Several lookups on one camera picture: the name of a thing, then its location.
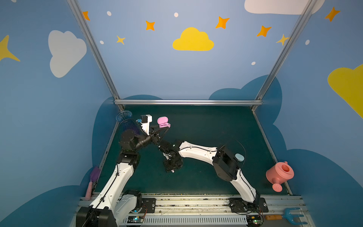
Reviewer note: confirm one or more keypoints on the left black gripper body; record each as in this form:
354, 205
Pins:
154, 132

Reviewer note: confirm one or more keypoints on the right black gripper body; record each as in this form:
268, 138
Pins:
172, 162

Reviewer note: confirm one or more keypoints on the pink earbud charging case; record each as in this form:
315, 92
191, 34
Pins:
163, 122

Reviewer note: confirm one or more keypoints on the light blue earbud case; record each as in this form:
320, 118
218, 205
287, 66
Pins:
239, 157

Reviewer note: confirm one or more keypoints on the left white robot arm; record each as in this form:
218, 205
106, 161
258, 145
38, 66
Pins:
110, 207

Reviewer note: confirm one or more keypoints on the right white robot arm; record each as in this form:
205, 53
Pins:
225, 164

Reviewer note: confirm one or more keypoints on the purple ribbed glass vase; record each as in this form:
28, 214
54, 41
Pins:
126, 122

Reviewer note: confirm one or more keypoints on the left green circuit board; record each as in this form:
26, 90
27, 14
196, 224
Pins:
135, 220

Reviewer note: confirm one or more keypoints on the green circuit board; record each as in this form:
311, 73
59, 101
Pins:
135, 220
254, 221

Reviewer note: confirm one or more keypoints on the right green circuit board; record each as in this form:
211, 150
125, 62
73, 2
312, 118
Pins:
254, 221

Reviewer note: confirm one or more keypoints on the pink toy watering can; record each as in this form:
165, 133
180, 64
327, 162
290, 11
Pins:
279, 174

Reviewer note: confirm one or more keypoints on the blue toy garden fork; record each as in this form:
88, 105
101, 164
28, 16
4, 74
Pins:
288, 216

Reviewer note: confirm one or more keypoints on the aluminium back frame rail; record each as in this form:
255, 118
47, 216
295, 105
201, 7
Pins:
189, 102

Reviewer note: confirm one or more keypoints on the front aluminium rail bed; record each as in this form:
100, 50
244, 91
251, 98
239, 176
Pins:
212, 210

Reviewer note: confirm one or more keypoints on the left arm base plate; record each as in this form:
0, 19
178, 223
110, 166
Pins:
148, 205

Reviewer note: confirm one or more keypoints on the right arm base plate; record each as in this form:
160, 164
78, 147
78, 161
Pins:
238, 205

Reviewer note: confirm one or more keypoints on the aluminium left frame post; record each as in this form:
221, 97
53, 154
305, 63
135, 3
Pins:
82, 22

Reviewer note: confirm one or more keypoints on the aluminium frame post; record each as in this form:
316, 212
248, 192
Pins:
298, 28
82, 22

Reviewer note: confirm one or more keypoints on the aluminium right frame post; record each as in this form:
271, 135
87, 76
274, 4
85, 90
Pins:
298, 28

